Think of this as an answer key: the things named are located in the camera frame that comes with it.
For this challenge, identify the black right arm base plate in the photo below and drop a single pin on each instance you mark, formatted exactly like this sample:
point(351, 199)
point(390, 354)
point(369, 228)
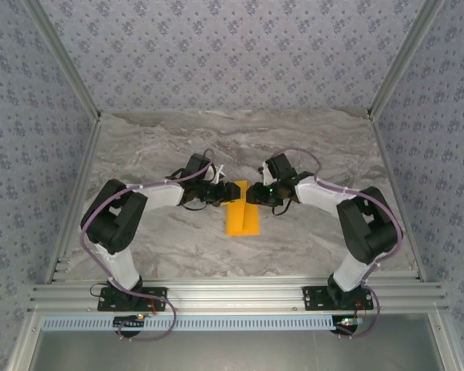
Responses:
point(317, 299)

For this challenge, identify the left controller board with LED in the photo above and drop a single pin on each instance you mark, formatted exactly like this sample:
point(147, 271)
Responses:
point(129, 321)

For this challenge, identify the aluminium mounting rail beam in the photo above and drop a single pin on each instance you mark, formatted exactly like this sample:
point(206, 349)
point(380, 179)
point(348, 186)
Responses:
point(236, 295)

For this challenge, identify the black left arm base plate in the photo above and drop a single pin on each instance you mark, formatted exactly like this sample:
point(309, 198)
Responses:
point(112, 301)

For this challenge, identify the controller board with led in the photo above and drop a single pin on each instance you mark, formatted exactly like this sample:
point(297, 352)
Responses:
point(348, 322)
point(129, 321)

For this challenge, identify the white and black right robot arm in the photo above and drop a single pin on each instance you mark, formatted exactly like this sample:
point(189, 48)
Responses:
point(350, 276)

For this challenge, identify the grey metal sheet panel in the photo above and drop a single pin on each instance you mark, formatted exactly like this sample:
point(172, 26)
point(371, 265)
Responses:
point(236, 353)

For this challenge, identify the right controller board with LED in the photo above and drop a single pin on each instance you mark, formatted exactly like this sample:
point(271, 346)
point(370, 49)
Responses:
point(348, 322)

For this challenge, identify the aluminium table side rail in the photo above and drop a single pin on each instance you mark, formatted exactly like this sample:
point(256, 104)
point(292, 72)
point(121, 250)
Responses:
point(75, 201)
point(396, 201)

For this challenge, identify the aluminium frame post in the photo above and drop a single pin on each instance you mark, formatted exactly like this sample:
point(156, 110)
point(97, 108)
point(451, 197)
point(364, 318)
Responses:
point(406, 58)
point(62, 58)

